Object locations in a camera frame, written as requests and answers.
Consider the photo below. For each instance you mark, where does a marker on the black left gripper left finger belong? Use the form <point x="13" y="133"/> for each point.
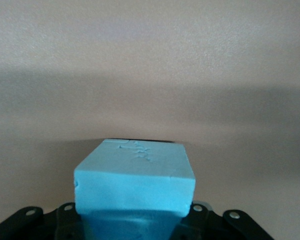
<point x="65" y="225"/>

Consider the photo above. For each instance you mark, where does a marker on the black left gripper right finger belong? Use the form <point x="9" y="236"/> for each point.
<point x="202" y="225"/>

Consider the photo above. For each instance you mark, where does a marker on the blue foam cube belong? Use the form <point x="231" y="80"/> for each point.
<point x="135" y="180"/>

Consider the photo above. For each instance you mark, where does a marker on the table cover sheet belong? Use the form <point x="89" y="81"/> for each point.
<point x="150" y="50"/>

